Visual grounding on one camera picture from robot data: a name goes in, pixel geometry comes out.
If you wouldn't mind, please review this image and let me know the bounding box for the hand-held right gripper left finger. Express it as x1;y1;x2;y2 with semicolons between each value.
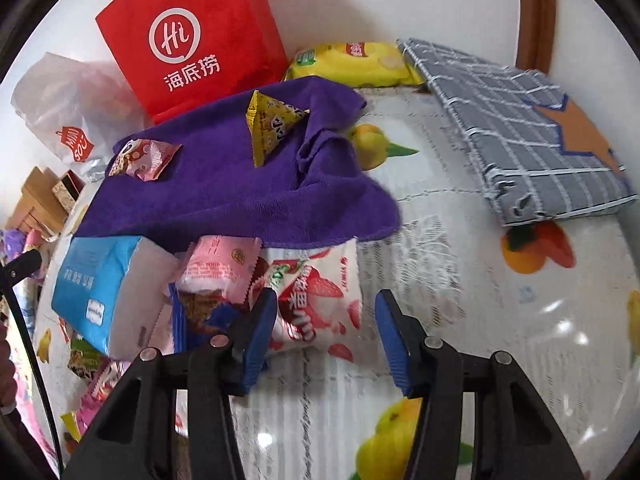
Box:
62;287;278;480

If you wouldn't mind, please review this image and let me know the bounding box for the yellow triangular snack packet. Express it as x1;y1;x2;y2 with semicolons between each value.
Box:
245;90;311;168

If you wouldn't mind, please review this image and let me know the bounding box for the purple towel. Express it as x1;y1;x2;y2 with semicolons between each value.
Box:
72;76;403;253

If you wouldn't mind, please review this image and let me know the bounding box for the light wooden furniture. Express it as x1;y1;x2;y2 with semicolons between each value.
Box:
5;166;68;241

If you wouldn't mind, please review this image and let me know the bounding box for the red paper bag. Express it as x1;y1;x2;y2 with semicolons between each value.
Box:
95;0;290;126

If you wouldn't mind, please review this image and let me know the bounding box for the patterned small box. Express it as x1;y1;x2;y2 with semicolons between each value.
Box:
52;170;86;213

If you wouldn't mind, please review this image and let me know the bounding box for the white plastic bag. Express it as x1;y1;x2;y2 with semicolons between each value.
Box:
11;52;151;183

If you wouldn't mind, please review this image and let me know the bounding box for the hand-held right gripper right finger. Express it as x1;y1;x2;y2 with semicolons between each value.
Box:
374;288;586;480

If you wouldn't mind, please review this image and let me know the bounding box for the brown wooden door frame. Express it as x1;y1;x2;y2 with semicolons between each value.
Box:
516;0;557;75

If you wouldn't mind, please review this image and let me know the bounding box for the grey checked folded cloth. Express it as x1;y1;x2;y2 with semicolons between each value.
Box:
396;37;638;228

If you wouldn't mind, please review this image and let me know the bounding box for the white strawberry snack packet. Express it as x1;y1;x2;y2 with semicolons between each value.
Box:
250;237;363;363

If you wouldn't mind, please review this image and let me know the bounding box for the black cable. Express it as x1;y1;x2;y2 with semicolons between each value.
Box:
2;275;66;471

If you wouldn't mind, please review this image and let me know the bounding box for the blue tissue pack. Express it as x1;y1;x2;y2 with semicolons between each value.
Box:
51;235;181;361

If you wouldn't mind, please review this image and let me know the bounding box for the pink wrapped snack cake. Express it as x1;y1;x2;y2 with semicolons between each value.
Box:
175;234;263;308

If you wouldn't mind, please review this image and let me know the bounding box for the green snack packet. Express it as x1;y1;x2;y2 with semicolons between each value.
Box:
67;337;108;381

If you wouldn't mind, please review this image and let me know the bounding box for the purple printed plastic bag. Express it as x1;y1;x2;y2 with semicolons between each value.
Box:
0;227;48;281

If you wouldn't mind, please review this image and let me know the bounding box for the yellow chip bag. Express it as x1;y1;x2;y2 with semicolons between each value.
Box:
282;42;426;88

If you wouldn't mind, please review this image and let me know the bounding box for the fruit printed tablecloth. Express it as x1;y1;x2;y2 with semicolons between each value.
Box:
30;85;640;480

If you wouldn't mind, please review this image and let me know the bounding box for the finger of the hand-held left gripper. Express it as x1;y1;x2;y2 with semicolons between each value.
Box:
0;249;43;281

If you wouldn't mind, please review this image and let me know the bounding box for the blue snack packet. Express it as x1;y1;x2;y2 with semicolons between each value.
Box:
167;282;251;356

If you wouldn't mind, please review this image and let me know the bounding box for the red panda snack packet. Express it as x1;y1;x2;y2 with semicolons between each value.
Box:
107;137;182;182

